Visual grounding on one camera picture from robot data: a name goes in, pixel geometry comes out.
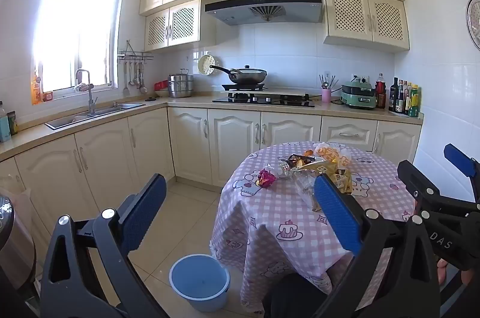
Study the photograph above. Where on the black snack wrapper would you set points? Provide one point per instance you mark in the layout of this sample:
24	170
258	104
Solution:
296	160

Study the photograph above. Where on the small red box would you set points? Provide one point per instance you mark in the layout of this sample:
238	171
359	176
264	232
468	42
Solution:
47	97

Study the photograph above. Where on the pink snack wrapper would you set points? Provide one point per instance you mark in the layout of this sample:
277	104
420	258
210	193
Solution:
267	178

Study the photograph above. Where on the person's right hand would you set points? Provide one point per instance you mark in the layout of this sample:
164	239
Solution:
442	271

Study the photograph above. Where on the clear plastic wrapper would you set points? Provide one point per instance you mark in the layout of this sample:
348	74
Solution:
305	187

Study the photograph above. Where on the bundle of chopsticks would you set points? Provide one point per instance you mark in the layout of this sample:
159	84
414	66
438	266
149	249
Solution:
327	81

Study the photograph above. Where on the blue plastic bucket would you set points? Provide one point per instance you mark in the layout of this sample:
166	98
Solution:
198	284

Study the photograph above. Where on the teal carton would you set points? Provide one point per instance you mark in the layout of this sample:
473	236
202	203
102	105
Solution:
3	128

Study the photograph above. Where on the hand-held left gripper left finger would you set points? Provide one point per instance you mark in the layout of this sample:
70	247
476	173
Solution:
144	213

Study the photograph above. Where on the grey range hood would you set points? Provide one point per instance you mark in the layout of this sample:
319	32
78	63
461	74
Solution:
262	9

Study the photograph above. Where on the stainless steel sink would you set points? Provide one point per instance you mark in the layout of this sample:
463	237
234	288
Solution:
112	108

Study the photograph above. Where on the cream lower kitchen cabinets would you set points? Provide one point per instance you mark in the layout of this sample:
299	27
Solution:
187	142

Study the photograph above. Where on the white bowl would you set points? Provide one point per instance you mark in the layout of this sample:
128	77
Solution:
162	93

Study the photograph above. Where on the black gas stove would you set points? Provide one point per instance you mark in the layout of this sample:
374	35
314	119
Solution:
262	99

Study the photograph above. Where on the dark glass oil bottle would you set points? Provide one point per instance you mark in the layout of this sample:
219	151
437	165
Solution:
393	97

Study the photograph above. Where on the wall utensil rack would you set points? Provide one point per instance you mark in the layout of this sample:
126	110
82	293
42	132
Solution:
135	55

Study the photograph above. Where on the pink utensil cup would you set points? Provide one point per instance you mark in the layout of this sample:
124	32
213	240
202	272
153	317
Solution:
326	95

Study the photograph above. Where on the kitchen window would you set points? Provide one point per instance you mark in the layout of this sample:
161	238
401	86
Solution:
75	29

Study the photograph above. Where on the orange packet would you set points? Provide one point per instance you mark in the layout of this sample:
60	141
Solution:
36	91

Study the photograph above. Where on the dark soy sauce bottle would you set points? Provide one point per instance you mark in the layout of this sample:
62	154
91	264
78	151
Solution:
401	100

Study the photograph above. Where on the person's dark trousers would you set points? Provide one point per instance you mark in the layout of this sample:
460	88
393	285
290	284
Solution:
296	297

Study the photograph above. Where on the clear jar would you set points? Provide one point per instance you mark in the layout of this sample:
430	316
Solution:
2	108

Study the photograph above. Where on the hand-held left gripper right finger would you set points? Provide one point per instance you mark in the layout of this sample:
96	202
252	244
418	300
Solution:
335	213

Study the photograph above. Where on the silver electric pressure cooker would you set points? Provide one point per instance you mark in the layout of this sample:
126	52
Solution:
15	246

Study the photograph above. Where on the green electric cooker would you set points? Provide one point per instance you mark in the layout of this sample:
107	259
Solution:
358	95

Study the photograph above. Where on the beige kitchen countertop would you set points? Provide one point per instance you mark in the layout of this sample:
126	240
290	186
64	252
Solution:
187	102

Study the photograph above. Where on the white wall socket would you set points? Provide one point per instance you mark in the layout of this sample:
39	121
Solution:
360	79

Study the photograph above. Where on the dark soda bottle red cap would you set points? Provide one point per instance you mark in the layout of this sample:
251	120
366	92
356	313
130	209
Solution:
381	93

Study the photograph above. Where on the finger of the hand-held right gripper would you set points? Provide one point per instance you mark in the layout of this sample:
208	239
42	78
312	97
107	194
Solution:
459	160
412	173

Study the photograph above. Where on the yellow snack wrapper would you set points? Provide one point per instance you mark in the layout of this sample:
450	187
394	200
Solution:
339	179

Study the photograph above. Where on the round table, pink checked cloth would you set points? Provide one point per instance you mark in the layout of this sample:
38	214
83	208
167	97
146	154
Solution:
262	220

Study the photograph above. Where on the round perforated cream plate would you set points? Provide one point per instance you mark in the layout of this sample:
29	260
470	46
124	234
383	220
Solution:
205	64

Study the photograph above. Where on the stainless steel steamer pot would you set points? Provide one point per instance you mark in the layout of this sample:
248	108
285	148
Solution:
180	85

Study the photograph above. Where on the silver foil wrapper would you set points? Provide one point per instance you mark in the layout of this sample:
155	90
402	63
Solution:
277	170

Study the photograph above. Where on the metal sink faucet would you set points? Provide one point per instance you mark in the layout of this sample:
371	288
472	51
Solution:
91	97

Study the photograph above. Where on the green yellow bottle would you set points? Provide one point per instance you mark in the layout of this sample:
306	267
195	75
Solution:
414	102

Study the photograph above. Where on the orange white plastic bag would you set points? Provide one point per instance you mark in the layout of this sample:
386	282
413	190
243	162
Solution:
332	153

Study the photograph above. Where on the brown sauce bottle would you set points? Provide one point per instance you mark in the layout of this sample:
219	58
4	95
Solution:
407	100

